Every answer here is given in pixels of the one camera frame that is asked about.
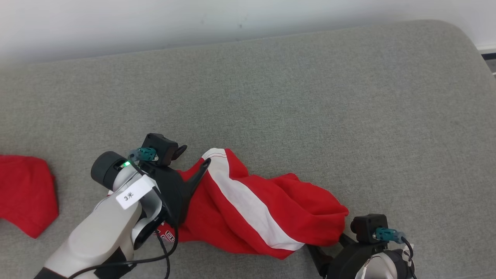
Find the red jersey with white trim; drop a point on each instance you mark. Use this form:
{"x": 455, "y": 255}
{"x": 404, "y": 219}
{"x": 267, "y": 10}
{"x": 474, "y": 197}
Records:
{"x": 27, "y": 193}

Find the red shorts with white stripe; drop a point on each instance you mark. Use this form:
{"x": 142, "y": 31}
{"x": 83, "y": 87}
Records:
{"x": 302, "y": 209}

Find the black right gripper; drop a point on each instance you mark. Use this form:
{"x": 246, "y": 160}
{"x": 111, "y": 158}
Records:
{"x": 345, "y": 265}

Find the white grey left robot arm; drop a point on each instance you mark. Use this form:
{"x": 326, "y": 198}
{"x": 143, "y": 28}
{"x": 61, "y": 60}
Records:
{"x": 97, "y": 236}

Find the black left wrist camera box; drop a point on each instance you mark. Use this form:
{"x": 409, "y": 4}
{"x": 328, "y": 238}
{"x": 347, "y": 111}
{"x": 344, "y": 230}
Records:
{"x": 161, "y": 145}

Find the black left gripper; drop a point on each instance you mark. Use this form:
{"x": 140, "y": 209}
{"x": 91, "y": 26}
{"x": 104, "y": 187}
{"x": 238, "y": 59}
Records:
{"x": 174, "y": 193}

